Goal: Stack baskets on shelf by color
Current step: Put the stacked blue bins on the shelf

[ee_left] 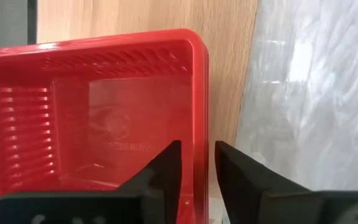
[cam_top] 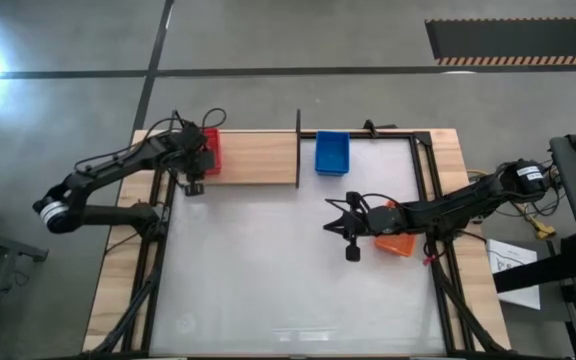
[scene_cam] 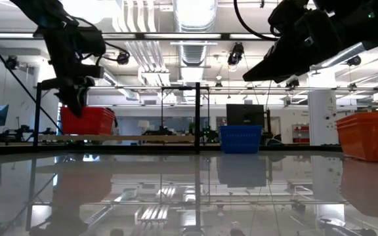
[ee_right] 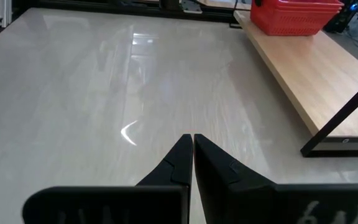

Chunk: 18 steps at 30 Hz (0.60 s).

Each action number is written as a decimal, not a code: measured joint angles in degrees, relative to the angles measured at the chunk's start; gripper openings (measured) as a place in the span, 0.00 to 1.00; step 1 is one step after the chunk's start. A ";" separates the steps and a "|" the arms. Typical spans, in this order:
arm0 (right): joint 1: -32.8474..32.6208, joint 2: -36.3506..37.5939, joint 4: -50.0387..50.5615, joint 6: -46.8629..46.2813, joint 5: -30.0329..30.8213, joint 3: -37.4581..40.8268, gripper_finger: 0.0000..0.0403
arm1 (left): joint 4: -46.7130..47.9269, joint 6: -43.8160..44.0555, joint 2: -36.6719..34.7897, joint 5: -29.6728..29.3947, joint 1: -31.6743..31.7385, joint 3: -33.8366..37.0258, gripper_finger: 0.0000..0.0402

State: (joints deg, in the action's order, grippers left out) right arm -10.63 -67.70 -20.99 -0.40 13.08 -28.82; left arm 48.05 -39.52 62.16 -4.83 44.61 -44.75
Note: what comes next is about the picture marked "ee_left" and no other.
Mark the clear plastic table mat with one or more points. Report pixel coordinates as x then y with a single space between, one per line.
322 93

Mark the red plastic basket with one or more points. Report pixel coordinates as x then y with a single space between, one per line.
73 124

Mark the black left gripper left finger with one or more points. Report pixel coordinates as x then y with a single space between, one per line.
104 208

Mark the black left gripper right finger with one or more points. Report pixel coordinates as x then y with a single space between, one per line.
259 199

